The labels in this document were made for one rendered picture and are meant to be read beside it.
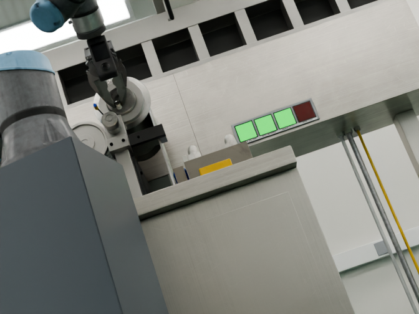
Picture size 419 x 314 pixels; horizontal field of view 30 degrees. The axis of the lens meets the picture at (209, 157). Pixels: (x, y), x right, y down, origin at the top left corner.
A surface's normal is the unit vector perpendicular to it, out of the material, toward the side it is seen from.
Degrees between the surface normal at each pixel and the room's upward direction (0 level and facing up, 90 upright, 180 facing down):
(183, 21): 90
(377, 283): 90
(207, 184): 90
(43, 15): 131
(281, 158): 90
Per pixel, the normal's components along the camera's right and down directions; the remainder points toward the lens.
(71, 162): -0.30, -0.24
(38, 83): 0.48, -0.45
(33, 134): -0.08, -0.61
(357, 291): -0.08, -0.32
